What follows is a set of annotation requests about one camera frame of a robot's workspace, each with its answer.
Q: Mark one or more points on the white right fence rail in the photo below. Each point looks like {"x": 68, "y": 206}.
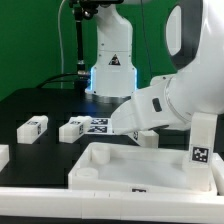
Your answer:
{"x": 218, "y": 171}

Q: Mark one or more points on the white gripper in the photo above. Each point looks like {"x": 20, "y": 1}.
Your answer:
{"x": 146, "y": 109}

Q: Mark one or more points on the white front fence rail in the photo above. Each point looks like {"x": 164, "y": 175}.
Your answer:
{"x": 62, "y": 203}

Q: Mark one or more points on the white fence rail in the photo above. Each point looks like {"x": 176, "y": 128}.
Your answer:
{"x": 218, "y": 171}
{"x": 62, "y": 203}

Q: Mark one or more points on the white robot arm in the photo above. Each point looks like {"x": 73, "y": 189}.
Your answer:
{"x": 170, "y": 101}

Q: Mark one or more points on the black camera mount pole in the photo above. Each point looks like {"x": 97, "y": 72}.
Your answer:
{"x": 83, "y": 75}

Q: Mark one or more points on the fiducial marker sheet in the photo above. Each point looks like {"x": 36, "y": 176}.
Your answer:
{"x": 91, "y": 125}

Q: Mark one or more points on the white desk top tray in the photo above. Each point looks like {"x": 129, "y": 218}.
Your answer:
{"x": 123, "y": 168}

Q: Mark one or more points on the white left fence block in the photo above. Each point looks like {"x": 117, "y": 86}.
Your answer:
{"x": 4, "y": 156}

